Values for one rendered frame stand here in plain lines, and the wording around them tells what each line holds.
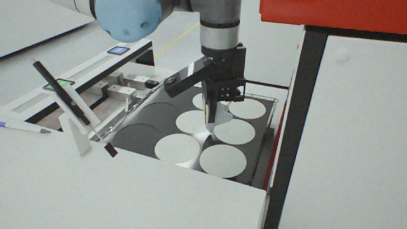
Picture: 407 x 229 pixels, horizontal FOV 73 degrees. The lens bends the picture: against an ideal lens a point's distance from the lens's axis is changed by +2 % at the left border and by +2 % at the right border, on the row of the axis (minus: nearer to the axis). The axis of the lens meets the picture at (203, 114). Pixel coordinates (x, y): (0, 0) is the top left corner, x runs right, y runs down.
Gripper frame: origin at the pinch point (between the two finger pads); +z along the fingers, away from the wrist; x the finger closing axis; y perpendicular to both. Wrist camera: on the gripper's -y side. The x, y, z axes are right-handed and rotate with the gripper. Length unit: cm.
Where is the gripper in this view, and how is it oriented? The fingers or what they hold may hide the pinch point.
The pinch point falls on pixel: (207, 127)
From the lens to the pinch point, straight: 64.5
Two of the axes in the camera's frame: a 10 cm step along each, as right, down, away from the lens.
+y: 9.8, -1.0, 1.5
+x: -1.8, -5.6, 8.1
